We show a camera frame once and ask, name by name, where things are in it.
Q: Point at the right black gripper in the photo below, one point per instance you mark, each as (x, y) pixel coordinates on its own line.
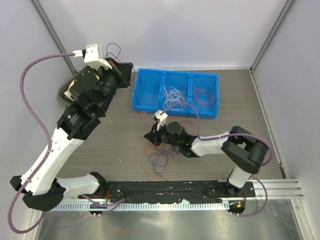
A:
(154, 135)

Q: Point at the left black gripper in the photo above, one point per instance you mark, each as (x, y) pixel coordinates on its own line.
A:
(122, 72)

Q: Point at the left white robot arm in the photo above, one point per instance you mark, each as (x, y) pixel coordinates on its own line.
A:
(88, 95)

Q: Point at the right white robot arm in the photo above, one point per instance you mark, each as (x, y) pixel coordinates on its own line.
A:
(247, 151)

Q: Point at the dark green tray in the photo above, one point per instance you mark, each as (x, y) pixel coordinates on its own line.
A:
(65, 87)

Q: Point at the tan tape roll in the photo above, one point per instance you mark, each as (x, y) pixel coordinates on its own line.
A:
(71, 84)

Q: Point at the blue three-compartment bin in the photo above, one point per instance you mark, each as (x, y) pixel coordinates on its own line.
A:
(188, 93)

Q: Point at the white paper pad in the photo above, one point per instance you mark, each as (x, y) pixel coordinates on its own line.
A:
(68, 95)

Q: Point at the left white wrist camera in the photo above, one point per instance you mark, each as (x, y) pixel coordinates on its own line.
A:
(92, 56)

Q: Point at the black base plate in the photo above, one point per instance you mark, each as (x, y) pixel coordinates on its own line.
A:
(170, 192)

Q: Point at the slotted cable duct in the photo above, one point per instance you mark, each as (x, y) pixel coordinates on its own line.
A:
(81, 205)

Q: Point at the left corner aluminium post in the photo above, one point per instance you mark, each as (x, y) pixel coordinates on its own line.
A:
(48, 25)

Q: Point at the corner aluminium post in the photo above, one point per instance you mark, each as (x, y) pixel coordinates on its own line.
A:
(48, 25)
(280, 19)

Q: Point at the right corner aluminium post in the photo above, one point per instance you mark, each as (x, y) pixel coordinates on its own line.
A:
(280, 19)

